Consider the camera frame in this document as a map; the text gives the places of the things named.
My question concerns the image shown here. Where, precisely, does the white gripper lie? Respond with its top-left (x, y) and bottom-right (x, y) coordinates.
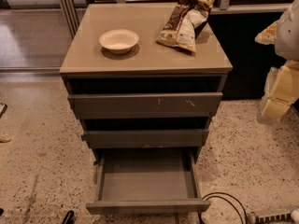
top-left (254, 21), bottom-right (299, 124)

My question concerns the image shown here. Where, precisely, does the brown chip bag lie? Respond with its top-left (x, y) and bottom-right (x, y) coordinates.
top-left (156, 0), bottom-right (216, 52)

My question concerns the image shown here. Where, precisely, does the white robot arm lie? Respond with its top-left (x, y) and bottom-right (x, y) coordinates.
top-left (255, 0), bottom-right (299, 124)

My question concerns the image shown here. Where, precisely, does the grey middle drawer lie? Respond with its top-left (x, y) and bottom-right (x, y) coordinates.
top-left (83, 129), bottom-right (208, 148)

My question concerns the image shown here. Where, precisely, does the grey top drawer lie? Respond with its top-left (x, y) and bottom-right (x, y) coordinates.
top-left (68, 92), bottom-right (222, 119)

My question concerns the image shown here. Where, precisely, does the grey drawer cabinet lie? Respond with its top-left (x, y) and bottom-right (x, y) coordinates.
top-left (59, 2), bottom-right (234, 163)

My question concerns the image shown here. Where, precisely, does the grey open bottom drawer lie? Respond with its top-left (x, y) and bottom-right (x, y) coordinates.
top-left (86, 148), bottom-right (210, 215)

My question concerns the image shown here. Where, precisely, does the white power strip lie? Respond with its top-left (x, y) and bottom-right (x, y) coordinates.
top-left (247, 207), bottom-right (298, 224)

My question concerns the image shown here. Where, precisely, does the white paper bowl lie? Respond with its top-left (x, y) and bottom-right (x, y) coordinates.
top-left (99, 29), bottom-right (139, 54)

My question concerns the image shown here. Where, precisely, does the black object at floor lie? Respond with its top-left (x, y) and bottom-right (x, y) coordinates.
top-left (62, 210), bottom-right (75, 224)

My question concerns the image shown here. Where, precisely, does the dark object left edge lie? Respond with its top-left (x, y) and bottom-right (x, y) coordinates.
top-left (0, 102), bottom-right (7, 118)

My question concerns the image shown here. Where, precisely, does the black cable loop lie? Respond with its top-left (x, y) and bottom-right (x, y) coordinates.
top-left (197, 191), bottom-right (249, 224)

